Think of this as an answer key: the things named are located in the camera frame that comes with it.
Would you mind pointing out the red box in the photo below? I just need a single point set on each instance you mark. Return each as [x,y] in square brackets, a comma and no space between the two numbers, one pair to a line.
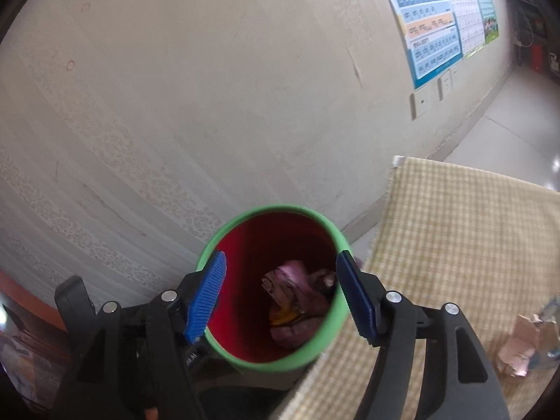
[537,57]

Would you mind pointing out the white wall poster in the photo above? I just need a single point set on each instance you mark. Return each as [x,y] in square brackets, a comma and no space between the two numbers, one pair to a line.
[466,8]

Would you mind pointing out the red wooden furniture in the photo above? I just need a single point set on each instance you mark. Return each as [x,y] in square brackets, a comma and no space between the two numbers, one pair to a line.
[26,299]

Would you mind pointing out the white blue wrapper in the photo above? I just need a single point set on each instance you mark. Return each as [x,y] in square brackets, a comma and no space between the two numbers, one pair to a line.
[549,315]

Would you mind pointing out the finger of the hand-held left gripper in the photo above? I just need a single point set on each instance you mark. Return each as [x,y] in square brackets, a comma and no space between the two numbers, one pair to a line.
[197,361]

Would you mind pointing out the green wall poster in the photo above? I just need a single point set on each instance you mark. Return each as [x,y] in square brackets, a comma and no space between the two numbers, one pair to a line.
[485,4]

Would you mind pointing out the pale pink foil wrapper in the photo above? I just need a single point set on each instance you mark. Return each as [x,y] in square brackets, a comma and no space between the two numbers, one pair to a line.
[520,345]

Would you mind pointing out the white wall socket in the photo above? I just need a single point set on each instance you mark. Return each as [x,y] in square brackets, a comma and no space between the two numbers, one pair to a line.
[445,86]
[455,76]

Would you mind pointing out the person's left hand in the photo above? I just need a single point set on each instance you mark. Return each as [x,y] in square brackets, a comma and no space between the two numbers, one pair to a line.
[151,414]

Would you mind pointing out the blue wall poster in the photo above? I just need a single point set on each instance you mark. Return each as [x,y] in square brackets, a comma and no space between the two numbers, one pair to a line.
[424,22]

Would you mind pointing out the red bin with green rim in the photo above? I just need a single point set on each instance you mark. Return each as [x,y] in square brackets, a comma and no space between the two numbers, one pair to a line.
[262,236]

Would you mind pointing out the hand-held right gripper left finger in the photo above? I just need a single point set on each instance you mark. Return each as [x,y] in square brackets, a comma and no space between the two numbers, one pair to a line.
[205,297]

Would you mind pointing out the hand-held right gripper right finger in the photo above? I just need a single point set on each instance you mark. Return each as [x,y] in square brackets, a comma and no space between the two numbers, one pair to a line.
[356,302]

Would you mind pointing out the checkered tablecloth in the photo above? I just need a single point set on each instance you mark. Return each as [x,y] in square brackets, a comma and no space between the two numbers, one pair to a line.
[437,227]

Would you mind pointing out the dark metal shelf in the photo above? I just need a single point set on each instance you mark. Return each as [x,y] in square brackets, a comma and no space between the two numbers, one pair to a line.
[525,8]

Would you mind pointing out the orange snack wrapper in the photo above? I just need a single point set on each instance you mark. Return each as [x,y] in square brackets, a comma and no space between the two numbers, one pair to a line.
[284,316]

